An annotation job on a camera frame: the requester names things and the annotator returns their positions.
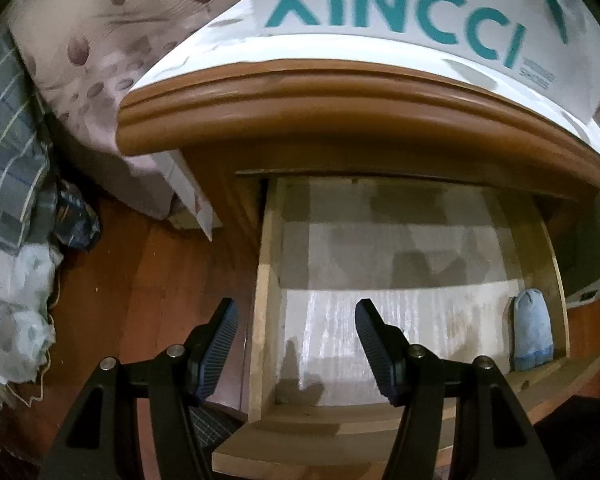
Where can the white box with teal letters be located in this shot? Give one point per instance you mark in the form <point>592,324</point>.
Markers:
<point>570,75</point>

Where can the light blue underwear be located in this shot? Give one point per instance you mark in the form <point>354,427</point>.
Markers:
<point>530,330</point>

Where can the wooden nightstand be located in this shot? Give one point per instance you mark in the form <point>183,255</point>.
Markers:
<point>330,110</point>

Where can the white printed carton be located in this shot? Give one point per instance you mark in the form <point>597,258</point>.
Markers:
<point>195,195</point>

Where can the black cloth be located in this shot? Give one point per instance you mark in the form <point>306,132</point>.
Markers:
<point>580,440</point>

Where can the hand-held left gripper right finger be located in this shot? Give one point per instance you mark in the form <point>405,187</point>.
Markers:
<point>375,345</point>

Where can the white floral cloth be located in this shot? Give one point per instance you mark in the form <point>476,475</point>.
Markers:
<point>15,310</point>

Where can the blue grey plaid cloth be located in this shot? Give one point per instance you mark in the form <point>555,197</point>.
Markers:
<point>5,160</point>

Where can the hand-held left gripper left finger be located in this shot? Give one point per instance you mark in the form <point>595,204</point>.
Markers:
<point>220,345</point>

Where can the pink printed pillow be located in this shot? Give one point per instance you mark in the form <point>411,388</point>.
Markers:
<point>105,85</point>

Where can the wooden drawer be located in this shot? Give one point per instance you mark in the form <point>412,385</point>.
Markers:
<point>380,270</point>

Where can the dark checked cloth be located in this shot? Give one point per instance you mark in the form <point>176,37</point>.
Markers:
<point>215,425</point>

